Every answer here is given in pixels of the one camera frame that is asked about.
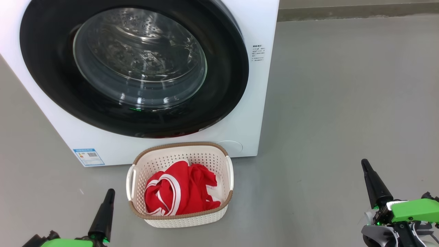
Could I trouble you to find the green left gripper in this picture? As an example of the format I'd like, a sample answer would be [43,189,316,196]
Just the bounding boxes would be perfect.
[40,188,116,247]

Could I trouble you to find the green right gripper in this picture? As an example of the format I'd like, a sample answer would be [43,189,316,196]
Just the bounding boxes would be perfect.
[361,158,439,223]

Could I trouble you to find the red white-trimmed garment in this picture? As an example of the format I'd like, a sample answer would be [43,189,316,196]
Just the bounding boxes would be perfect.
[144,160,221,216]

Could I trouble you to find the black round glass washer door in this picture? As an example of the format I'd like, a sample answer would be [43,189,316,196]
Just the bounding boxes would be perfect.
[20,0,249,138]

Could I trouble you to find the white front-load washing machine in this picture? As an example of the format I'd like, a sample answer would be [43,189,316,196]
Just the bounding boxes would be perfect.
[0,0,280,167]

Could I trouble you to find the cream perforated laundry basket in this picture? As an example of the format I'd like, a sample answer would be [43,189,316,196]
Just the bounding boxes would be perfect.
[126,142,234,228]

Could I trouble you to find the blue energy label sticker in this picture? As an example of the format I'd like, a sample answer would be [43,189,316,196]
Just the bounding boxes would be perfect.
[73,148,105,167]

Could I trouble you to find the round white filter cover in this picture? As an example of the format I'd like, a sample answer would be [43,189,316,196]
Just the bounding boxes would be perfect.
[216,140,243,156]

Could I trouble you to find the grey skirting board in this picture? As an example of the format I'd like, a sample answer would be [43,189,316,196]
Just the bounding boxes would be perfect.
[278,3,439,22]

